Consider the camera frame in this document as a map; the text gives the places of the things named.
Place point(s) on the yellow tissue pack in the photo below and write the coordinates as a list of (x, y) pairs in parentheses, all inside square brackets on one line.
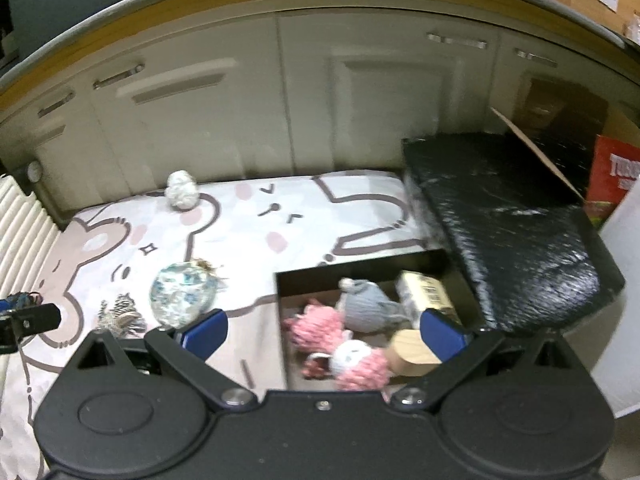
[(418, 292)]

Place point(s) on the black cardboard box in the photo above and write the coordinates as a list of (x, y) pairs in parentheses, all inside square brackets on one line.
[(297, 288)]

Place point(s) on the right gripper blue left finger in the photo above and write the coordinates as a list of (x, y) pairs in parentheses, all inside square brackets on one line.
[(182, 354)]

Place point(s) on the blue floral drawstring pouch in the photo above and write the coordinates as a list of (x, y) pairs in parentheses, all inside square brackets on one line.
[(182, 292)]

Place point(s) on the cartoon bunny bed sheet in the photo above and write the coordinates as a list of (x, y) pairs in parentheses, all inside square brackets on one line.
[(101, 268)]

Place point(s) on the striped rope toy with pearls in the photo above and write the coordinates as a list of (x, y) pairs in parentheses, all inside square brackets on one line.
[(121, 318)]

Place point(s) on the small round clock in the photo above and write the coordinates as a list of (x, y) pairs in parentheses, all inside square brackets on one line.
[(34, 171)]

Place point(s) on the cream ribbed suitcase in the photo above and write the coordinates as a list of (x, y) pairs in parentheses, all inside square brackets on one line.
[(27, 236)]

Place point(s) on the brown cardboard box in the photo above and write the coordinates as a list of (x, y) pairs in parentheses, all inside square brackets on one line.
[(554, 128)]

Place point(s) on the red Tuborg carton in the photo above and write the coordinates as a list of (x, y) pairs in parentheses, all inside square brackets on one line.
[(614, 169)]

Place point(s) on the cream cabinet with doors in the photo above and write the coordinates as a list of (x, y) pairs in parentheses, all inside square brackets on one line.
[(230, 89)]

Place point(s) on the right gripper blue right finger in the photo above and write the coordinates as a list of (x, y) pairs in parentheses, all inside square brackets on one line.
[(460, 351)]

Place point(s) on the pink crochet doll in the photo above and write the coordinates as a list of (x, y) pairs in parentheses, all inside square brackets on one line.
[(330, 350)]

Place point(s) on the grey crochet mouse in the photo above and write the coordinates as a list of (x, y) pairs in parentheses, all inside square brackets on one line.
[(366, 309)]

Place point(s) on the black wrapped package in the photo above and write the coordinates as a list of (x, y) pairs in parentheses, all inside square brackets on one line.
[(516, 232)]

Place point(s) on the white yarn ball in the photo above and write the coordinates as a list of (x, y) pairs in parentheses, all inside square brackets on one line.
[(182, 191)]

